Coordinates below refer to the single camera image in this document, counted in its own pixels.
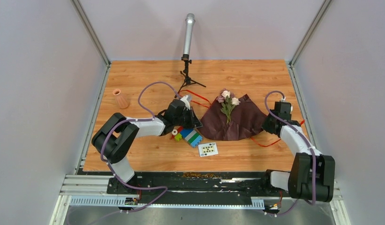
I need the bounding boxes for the purple artificial flower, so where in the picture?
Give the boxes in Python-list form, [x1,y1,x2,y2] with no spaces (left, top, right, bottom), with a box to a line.
[216,95,225,103]

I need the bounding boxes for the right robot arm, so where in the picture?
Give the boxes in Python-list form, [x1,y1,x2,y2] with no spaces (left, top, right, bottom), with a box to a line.
[261,101,335,203]

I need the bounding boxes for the silver microphone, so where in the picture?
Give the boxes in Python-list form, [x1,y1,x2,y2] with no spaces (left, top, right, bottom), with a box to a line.
[182,13,195,61]

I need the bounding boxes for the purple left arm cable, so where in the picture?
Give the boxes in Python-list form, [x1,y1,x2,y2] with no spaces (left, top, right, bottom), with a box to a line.
[100,82,182,215]

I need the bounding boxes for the pink ribbed vase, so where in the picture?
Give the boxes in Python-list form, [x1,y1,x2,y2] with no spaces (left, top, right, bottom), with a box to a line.
[113,89,130,109]

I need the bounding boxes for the black tripod stand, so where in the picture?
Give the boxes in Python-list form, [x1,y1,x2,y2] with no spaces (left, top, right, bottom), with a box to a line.
[177,57,206,94]

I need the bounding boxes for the multicolour toy brick car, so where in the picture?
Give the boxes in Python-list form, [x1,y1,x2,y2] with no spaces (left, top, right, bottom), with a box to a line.
[171,127,203,148]

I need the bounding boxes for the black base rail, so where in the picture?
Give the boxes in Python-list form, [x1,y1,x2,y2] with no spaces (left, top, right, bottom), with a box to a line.
[77,170,325,207]

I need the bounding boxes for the green toy block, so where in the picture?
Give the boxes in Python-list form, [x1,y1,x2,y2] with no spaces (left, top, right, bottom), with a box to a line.
[174,134,183,142]

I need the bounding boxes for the white slotted cable duct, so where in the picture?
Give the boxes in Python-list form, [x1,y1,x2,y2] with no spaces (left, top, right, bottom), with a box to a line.
[69,195,265,210]

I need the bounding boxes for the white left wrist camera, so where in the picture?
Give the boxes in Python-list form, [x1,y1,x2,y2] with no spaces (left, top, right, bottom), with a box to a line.
[180,95,192,110]

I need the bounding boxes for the nine of spades card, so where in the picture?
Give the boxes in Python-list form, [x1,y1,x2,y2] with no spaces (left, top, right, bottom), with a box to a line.
[198,142,219,157]

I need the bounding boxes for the red ribbon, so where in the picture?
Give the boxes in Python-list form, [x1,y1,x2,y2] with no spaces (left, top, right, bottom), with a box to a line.
[178,90,306,148]

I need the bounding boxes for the cream artificial rose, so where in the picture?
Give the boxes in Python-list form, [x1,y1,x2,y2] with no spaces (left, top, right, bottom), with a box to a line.
[221,90,231,99]

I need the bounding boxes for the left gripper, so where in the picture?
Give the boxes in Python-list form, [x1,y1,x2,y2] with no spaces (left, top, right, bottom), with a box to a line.
[174,107,204,130]

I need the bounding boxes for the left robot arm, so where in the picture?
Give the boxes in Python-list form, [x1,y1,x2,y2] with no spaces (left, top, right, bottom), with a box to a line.
[91,99,203,194]

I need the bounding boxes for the white artificial rose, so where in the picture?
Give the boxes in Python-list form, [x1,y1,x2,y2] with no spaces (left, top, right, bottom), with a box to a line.
[231,97,240,106]

